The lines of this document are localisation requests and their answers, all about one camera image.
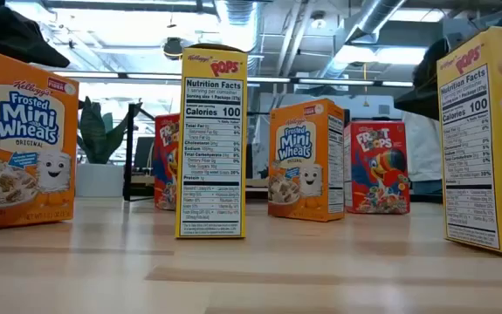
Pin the overhead frame light bar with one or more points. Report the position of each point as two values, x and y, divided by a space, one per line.
154 76

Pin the Froot Loops red cereal box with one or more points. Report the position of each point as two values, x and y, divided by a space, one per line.
377 174
166 174

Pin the silver spiral ventilation duct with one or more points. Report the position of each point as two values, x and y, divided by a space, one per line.
373 19
239 22

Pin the Corn Pops yellow cereal box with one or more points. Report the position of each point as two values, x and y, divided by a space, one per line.
211 152
473 152

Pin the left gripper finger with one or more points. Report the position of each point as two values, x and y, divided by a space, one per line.
36 50

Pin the dark computer monitor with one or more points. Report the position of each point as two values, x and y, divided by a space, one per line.
143 152

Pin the person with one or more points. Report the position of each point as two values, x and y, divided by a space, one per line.
423 152

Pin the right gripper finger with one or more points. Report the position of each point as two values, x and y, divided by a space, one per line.
421 104
429 61

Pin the black aluminium frame rail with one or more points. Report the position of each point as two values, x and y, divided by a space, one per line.
425 198

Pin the Frosted Mini Wheats orange box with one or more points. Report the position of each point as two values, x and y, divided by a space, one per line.
23 174
303 174

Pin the green plant in white pot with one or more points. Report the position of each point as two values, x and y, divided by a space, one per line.
98 179

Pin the black overhead camera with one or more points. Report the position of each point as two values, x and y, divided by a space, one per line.
173 49

